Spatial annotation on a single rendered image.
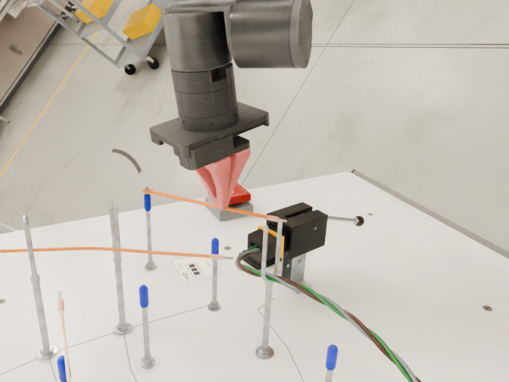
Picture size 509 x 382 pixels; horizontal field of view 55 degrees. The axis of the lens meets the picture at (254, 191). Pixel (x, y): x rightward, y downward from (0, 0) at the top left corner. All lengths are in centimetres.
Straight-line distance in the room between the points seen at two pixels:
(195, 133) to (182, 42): 8
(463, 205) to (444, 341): 133
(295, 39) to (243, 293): 30
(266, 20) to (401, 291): 36
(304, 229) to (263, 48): 21
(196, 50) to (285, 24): 8
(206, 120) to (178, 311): 21
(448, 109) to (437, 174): 30
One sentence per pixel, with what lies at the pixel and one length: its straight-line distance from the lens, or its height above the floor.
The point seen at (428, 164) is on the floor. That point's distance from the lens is 201.
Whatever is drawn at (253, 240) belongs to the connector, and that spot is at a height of 119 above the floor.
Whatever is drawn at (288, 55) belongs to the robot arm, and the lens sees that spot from 41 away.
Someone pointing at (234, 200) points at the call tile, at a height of 110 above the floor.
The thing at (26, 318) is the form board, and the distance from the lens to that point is 57.
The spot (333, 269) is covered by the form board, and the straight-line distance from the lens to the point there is 63.
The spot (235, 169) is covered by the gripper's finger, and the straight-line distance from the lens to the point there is 48.
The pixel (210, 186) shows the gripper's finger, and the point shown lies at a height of 125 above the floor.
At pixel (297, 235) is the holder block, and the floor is 116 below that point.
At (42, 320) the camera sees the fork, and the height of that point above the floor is 133.
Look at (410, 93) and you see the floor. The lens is 227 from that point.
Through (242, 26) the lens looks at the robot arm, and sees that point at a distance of 42.
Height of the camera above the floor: 153
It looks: 37 degrees down
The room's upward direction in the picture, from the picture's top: 54 degrees counter-clockwise
